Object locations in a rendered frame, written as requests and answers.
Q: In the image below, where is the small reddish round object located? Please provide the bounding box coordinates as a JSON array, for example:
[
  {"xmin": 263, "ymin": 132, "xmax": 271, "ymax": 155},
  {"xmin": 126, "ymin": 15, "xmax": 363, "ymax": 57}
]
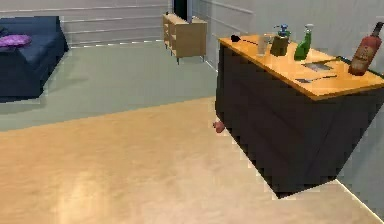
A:
[{"xmin": 213, "ymin": 120, "xmax": 226, "ymax": 134}]

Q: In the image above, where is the light wooden shelf unit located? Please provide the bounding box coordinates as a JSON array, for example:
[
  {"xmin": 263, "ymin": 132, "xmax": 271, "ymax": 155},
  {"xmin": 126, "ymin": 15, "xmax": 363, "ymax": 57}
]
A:
[{"xmin": 162, "ymin": 12, "xmax": 208, "ymax": 65}]

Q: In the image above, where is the black ladle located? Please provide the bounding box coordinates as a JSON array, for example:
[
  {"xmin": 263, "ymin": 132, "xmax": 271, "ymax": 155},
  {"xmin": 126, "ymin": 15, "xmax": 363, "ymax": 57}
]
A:
[{"xmin": 230, "ymin": 34, "xmax": 260, "ymax": 46}]

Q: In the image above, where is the black counter with wooden top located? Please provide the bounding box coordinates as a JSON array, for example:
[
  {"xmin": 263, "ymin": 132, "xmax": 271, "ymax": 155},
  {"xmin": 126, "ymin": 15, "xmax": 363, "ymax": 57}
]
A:
[{"xmin": 214, "ymin": 34, "xmax": 384, "ymax": 200}]

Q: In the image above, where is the clear drinking glass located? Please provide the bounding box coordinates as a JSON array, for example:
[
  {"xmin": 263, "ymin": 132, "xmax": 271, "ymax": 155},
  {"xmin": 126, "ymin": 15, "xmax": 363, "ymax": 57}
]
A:
[{"xmin": 257, "ymin": 33, "xmax": 273, "ymax": 58}]

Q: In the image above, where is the grey kitchen knife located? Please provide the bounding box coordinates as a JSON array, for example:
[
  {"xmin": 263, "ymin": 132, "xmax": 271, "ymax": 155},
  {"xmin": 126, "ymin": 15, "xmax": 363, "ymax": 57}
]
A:
[{"xmin": 295, "ymin": 74, "xmax": 338, "ymax": 84}]

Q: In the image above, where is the green spray bottle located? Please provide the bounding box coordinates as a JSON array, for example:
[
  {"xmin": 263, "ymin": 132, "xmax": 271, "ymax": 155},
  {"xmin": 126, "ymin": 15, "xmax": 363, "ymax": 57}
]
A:
[{"xmin": 293, "ymin": 23, "xmax": 315, "ymax": 62}]

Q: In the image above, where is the dark blue sofa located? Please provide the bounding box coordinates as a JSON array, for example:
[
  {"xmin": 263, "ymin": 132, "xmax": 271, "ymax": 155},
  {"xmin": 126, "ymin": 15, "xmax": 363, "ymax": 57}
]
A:
[{"xmin": 0, "ymin": 15, "xmax": 70, "ymax": 99}]

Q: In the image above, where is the red wine bottle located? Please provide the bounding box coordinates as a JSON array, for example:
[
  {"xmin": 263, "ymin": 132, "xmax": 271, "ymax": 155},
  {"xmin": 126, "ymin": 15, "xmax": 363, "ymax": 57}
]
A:
[{"xmin": 348, "ymin": 21, "xmax": 384, "ymax": 77}]

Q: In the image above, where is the purple cushion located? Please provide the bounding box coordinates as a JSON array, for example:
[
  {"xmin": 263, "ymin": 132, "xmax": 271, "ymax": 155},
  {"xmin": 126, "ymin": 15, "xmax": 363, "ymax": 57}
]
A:
[{"xmin": 0, "ymin": 34, "xmax": 33, "ymax": 48}]

